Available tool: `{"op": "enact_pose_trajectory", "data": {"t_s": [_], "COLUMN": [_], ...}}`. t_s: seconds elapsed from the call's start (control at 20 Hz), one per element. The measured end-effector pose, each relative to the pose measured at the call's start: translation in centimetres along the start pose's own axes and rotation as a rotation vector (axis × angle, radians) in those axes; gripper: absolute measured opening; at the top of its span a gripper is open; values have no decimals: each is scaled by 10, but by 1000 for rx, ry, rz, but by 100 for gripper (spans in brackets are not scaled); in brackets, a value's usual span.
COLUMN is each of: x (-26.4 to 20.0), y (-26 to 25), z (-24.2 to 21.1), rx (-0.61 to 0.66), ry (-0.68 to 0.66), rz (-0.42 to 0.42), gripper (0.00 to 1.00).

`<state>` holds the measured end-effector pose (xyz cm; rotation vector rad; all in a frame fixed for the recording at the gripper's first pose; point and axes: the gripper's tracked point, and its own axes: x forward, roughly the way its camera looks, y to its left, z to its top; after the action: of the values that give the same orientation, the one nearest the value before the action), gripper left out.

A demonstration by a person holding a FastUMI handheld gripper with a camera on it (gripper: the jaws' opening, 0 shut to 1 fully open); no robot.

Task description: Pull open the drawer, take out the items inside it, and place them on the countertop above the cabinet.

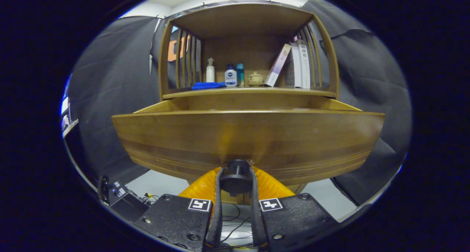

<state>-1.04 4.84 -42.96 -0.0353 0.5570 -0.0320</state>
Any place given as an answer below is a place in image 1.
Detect purple book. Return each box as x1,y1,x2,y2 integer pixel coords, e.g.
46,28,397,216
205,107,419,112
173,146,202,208
264,44,292,87

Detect cream lidded tea cup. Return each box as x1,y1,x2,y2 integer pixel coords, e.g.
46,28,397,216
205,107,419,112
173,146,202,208
247,72,264,87

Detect blue folded cloth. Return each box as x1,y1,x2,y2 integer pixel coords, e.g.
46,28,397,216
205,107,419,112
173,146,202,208
191,82,226,90

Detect black electronics box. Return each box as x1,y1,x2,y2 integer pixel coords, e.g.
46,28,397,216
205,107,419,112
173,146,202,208
98,175,149,223

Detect white bottle with blue cap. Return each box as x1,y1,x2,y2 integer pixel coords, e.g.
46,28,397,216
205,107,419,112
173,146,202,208
225,64,238,87

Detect white pump bottle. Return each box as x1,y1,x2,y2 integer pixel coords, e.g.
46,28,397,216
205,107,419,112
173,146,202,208
206,58,216,83

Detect wooden cabinet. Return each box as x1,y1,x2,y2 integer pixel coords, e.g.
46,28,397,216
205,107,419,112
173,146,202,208
158,2,340,205

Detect black backdrop cloth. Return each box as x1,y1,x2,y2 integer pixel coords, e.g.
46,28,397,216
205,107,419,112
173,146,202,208
68,0,412,207

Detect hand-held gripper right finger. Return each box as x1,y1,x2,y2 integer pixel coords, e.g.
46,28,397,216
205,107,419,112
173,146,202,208
250,167,340,251

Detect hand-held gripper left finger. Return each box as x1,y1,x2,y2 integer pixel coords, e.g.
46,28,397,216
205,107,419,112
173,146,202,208
134,167,224,251

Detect wooden countertop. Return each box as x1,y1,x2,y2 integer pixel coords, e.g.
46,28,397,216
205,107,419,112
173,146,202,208
163,86,336,99

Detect dark patterned book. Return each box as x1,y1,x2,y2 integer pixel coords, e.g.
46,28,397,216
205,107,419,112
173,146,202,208
285,48,295,88

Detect white book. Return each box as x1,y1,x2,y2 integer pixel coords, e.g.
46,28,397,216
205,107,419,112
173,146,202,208
291,39,311,89

